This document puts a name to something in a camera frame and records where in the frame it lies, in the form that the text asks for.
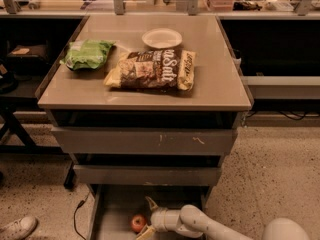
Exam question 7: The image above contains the red apple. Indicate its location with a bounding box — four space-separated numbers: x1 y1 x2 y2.
130 214 147 233

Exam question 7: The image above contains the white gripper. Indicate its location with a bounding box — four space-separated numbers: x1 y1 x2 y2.
136 196 181 240

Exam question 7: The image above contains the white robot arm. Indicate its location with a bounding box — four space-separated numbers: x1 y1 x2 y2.
136 196 311 240

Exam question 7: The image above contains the black floor cable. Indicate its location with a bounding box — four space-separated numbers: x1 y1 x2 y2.
73 191 92 240

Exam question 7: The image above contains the grey open bottom drawer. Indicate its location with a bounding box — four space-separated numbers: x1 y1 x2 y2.
87 185 209 240

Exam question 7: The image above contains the white sneaker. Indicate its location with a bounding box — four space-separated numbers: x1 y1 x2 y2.
0 216 38 240

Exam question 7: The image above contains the dark box on shelf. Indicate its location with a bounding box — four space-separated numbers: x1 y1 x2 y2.
6 44 48 62

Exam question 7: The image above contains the black table frame left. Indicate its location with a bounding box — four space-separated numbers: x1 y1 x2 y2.
0 100 77 189

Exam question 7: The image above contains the grey drawer cabinet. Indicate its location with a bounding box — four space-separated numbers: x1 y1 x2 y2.
39 15 252 192

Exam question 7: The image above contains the grey middle drawer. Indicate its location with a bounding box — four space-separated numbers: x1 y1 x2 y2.
73 165 221 186

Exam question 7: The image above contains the grey top drawer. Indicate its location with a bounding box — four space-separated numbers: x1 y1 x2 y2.
52 127 237 155

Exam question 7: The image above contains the green chip bag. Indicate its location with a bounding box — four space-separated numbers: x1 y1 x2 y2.
60 39 114 71

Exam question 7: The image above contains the white paper bowl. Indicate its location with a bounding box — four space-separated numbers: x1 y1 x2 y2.
142 28 182 49

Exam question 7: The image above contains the brown yellow sea salt bag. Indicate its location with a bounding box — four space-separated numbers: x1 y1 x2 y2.
104 49 196 91

